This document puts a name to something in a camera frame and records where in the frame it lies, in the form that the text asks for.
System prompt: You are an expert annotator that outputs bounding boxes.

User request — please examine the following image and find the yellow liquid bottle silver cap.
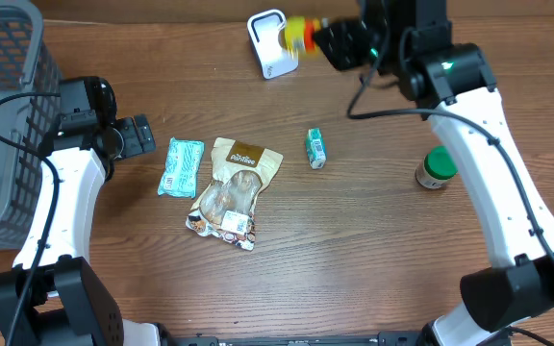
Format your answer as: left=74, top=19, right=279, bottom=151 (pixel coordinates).
left=280, top=16, right=327, bottom=58

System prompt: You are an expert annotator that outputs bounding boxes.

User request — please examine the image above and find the teal wet wipes pack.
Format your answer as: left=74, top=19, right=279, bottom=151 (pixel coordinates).
left=157, top=137, right=205, bottom=199

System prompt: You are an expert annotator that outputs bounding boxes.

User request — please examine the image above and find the small green white carton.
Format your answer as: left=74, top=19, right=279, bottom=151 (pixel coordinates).
left=305, top=128, right=327, bottom=169

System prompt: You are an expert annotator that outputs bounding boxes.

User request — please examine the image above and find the brown snack pouch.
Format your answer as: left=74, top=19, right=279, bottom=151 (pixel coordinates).
left=186, top=137, right=283, bottom=251

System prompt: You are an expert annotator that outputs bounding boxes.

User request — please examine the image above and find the green lid white jar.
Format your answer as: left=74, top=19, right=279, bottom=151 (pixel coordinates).
left=415, top=146, right=458, bottom=189

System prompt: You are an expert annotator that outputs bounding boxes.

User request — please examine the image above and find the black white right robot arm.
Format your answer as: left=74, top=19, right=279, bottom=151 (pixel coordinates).
left=312, top=1, right=554, bottom=345

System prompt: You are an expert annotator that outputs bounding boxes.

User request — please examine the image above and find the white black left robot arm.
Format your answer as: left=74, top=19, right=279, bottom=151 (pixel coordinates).
left=0, top=111, right=170, bottom=345

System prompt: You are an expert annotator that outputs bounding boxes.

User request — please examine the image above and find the grey plastic mesh basket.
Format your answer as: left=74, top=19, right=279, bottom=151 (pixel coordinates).
left=0, top=0, right=62, bottom=249

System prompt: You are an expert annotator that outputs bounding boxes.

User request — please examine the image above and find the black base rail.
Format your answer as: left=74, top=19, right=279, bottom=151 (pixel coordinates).
left=161, top=332, right=433, bottom=346

